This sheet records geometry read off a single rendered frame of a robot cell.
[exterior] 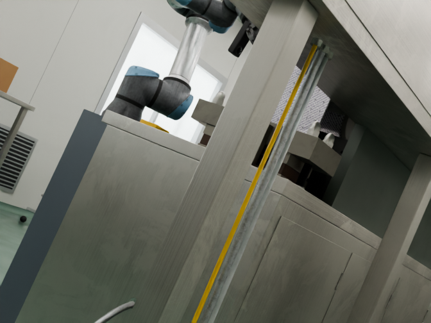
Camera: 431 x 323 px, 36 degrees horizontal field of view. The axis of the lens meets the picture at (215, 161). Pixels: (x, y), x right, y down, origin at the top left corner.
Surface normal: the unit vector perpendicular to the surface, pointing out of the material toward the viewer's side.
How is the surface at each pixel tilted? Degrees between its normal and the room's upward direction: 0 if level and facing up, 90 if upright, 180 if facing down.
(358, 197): 90
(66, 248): 90
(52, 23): 90
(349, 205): 90
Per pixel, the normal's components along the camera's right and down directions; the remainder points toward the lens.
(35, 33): 0.75, 0.30
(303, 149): -0.51, -0.29
